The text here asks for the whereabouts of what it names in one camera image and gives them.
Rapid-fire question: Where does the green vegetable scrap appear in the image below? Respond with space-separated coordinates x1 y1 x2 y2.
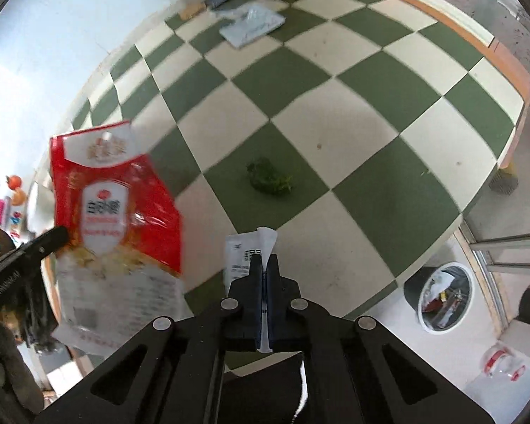
246 156 295 195

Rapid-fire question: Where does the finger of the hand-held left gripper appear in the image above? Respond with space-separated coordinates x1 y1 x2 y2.
0 225 70 286

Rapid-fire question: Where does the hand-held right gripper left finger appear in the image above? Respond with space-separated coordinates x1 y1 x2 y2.
33 252 266 424

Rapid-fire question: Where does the group of colourful wall stickers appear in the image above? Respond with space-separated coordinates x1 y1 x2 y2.
0 158 30 266

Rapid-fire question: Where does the black trash bin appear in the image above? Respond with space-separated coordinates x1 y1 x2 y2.
403 261 475 335

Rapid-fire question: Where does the red and white sugar bag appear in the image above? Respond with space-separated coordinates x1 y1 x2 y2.
48 119 187 357

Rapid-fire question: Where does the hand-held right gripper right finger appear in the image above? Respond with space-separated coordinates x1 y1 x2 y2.
265 254 498 424

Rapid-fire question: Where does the white paper sachet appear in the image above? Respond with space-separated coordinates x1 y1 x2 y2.
224 226 278 354

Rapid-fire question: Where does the green checkered tablecloth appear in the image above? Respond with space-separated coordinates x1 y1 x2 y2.
71 0 527 315

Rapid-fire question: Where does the white plastic bag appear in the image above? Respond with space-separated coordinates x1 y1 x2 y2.
218 2 287 49

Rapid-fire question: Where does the clear bottle red label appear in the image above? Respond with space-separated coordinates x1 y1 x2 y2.
481 342 529 381

